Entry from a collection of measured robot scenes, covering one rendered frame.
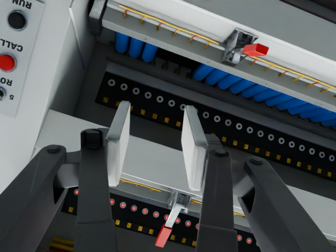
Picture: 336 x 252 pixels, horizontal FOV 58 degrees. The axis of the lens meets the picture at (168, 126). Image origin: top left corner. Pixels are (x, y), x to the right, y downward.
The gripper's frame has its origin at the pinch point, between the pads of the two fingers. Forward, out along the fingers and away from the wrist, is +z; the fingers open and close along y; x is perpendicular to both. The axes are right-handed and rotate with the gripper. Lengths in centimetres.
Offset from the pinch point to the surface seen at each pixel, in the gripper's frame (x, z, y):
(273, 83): 0.4, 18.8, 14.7
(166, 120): -8.9, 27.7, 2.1
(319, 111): -4.1, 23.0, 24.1
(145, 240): -34.3, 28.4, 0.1
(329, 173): -16.9, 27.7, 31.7
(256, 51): 5.2, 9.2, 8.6
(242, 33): 6.2, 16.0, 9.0
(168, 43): 4.2, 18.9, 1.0
